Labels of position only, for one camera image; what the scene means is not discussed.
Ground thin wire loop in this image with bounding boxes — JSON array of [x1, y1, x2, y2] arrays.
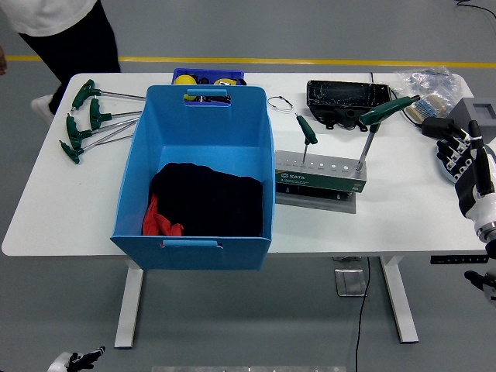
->
[[267, 95, 294, 115]]

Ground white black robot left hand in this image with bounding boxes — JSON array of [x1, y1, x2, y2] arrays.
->
[[48, 346, 106, 372]]

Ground black plastic tray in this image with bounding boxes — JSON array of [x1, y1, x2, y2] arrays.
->
[[306, 80, 394, 132]]

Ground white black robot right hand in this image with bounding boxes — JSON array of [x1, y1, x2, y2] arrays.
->
[[436, 119, 496, 229]]

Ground black table control panel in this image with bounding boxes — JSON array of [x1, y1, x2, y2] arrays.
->
[[429, 255, 488, 265]]

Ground large light blue plastic box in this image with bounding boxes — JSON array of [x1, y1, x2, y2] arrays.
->
[[110, 84, 277, 271]]

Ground clear plastic parts bags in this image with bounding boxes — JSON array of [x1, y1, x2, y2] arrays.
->
[[394, 66, 462, 104]]

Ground green grey wrench holder stand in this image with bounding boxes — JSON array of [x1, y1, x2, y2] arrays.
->
[[274, 150, 367, 214]]

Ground small green T-handle hex wrench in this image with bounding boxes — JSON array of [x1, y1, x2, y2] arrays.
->
[[294, 112, 319, 164]]

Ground small dark blue bin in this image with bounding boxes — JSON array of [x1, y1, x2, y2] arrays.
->
[[171, 67, 246, 87]]

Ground white table leg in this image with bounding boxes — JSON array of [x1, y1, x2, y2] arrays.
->
[[114, 257, 145, 350], [379, 256, 419, 344]]

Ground black floor cable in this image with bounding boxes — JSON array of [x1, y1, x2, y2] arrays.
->
[[354, 257, 372, 372]]

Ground black cloth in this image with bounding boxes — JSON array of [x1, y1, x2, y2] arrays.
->
[[150, 162, 265, 237]]

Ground large green T-handle hex wrench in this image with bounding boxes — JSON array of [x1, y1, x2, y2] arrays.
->
[[355, 95, 422, 172]]

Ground black power adapter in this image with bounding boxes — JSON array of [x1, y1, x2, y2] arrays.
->
[[421, 117, 455, 140]]

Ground grey foam box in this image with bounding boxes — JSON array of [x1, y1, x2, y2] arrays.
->
[[448, 97, 496, 135]]

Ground red cloth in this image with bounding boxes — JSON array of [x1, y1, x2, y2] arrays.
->
[[142, 193, 184, 236]]

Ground resistor tape strip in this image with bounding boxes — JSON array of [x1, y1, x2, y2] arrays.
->
[[405, 95, 453, 125]]

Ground person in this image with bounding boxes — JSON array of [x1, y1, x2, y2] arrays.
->
[[0, 0, 122, 126]]

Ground metal floor plate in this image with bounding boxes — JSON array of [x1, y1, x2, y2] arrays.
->
[[334, 268, 367, 298]]

